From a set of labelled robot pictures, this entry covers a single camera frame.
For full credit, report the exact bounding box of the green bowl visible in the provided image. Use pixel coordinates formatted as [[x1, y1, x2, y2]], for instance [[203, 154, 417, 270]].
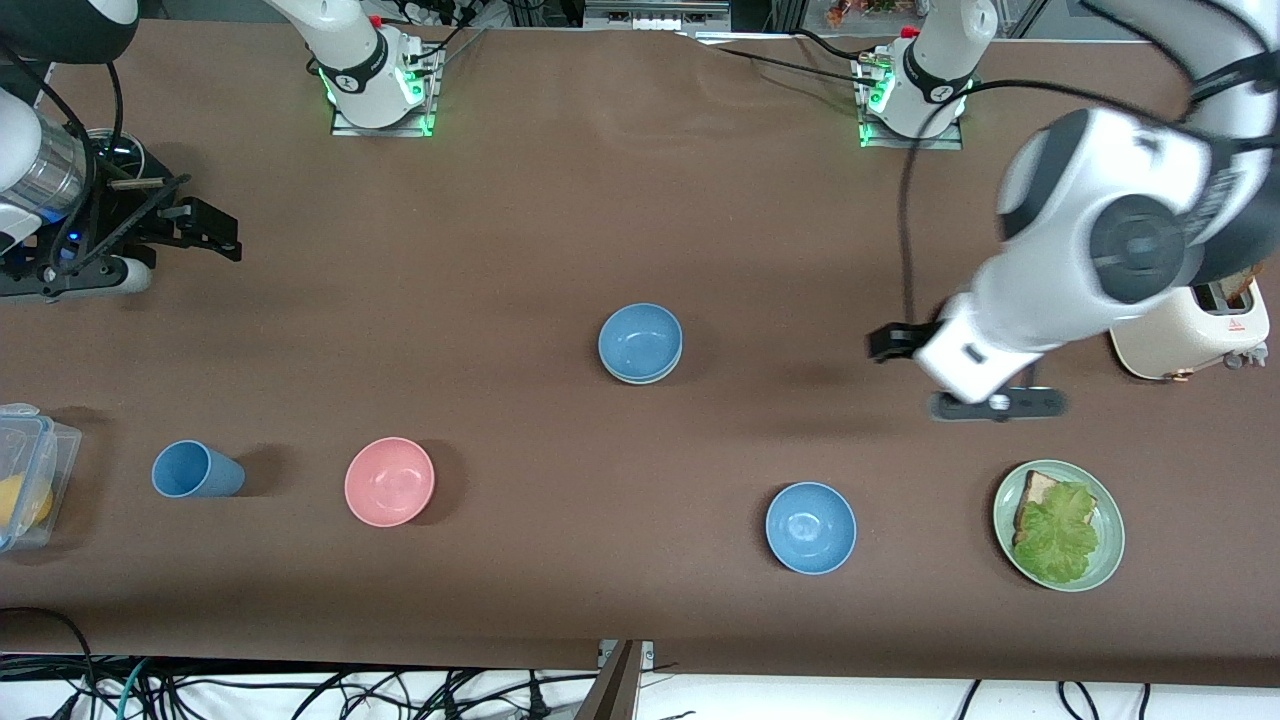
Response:
[[600, 345, 683, 387]]

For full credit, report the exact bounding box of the blue bowl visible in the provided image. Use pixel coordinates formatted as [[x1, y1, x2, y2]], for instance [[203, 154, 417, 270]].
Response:
[[765, 482, 858, 576], [598, 303, 684, 380]]

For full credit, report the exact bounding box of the pink bowl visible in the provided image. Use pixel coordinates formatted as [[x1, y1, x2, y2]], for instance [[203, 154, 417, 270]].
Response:
[[344, 437, 437, 528]]

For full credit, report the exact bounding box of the bread slice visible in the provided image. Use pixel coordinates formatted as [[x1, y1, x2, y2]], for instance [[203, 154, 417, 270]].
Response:
[[1013, 470, 1099, 546]]

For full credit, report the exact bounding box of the green lettuce leaf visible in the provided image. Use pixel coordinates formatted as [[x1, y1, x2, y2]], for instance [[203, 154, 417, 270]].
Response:
[[1012, 482, 1101, 586]]

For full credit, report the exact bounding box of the cream white toaster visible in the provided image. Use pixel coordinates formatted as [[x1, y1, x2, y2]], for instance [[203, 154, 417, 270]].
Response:
[[1110, 270, 1273, 382]]

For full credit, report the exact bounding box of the clear plastic container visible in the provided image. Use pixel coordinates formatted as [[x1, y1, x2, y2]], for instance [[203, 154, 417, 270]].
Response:
[[0, 403, 83, 553]]

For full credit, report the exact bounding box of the green plate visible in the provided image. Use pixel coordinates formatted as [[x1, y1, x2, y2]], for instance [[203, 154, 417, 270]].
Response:
[[993, 459, 1126, 593]]

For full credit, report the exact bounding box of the blue cup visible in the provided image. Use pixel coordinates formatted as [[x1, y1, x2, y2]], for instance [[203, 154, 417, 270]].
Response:
[[151, 440, 246, 499]]

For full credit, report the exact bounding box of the yellow fruit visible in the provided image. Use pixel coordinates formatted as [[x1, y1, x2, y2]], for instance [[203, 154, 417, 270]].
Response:
[[0, 475, 53, 529]]

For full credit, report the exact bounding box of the white paper strip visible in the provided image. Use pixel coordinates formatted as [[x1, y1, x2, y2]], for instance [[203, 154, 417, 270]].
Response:
[[690, 30, 803, 47]]

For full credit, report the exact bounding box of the grey equipment box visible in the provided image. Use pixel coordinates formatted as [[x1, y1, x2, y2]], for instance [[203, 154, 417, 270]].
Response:
[[583, 0, 733, 31]]

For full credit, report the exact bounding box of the dark wooden beam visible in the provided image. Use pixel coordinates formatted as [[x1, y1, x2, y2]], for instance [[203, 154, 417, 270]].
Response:
[[573, 642, 643, 720]]

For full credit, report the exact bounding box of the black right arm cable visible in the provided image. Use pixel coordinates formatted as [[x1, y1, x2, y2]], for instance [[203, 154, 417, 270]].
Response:
[[55, 60, 129, 271]]

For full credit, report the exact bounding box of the teal cable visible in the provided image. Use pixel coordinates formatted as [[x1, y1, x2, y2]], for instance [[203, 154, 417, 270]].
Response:
[[112, 658, 153, 720]]

